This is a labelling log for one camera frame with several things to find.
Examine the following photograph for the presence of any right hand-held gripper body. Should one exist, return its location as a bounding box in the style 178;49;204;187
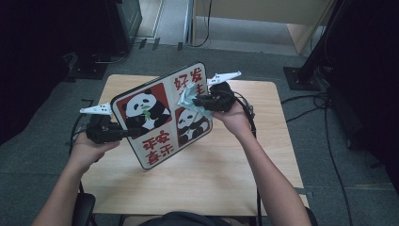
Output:
206;71;242;113

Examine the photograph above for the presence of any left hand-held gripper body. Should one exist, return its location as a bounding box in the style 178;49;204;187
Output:
79;103;121;145

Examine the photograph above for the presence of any light blue cloth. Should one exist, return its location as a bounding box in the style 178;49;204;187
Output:
177;82;215;121

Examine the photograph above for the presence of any panda print square board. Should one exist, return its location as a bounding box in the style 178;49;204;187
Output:
110;61;214;170

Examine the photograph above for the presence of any person's left hand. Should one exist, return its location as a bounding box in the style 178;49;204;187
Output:
69;133;120;172

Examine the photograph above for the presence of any person's right hand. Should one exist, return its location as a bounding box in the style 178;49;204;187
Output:
211;102;255;139

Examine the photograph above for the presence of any dark stand base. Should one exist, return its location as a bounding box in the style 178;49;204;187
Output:
64;51;109;81

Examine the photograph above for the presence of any black metal stand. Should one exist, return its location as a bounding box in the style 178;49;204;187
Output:
282;0;349;92

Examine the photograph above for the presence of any black chair armrest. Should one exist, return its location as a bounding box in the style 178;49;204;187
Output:
72;192;97;226
305;206;318;226

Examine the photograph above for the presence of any light wooden cabinet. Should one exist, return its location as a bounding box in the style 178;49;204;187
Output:
191;0;337;56

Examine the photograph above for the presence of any person's dark shirt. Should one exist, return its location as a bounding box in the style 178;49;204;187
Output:
137;211;233;226

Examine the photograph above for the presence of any dark cabinet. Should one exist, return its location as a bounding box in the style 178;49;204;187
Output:
104;0;144;55

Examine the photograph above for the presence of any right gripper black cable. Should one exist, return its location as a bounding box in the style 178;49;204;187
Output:
233;90;263;226

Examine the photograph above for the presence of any black hanging cable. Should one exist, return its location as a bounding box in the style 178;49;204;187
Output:
191;0;213;49

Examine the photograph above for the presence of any long black floor cable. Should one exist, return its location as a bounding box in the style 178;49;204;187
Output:
323;106;355;226

